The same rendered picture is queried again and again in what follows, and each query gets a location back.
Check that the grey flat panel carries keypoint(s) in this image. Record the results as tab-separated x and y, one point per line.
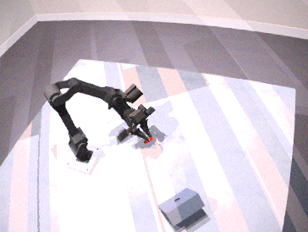
183	209

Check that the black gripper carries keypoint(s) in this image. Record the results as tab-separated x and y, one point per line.
132	129

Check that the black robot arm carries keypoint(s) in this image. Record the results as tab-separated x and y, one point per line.
114	97

